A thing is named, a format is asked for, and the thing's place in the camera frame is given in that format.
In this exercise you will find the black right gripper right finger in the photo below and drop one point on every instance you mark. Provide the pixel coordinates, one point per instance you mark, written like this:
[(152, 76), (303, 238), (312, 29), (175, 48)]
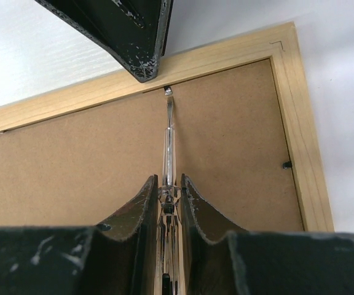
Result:
[(222, 258)]

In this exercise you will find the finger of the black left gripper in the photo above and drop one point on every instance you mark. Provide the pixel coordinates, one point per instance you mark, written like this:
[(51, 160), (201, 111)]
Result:
[(133, 32)]

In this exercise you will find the wooden picture frame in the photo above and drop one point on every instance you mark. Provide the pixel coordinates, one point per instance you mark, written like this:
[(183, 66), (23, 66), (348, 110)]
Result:
[(241, 109)]

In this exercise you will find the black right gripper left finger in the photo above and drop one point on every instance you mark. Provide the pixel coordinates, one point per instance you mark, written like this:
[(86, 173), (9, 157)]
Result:
[(116, 256)]

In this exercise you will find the clear handled screwdriver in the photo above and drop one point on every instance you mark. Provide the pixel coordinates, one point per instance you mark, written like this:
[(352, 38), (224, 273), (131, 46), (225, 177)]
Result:
[(168, 273)]

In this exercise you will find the black frame retaining clip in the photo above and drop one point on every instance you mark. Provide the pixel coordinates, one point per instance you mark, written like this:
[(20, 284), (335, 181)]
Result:
[(168, 91), (287, 165)]

